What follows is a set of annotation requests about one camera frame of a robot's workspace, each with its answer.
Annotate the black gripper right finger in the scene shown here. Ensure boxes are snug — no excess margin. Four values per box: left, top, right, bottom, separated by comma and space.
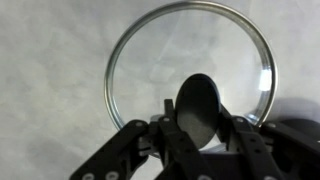
218, 104, 320, 180

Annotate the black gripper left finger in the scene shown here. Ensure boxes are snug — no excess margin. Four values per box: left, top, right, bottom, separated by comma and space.
69, 98, 218, 180

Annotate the glass lid with black knob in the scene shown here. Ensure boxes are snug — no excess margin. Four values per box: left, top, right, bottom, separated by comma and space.
103, 0, 279, 152

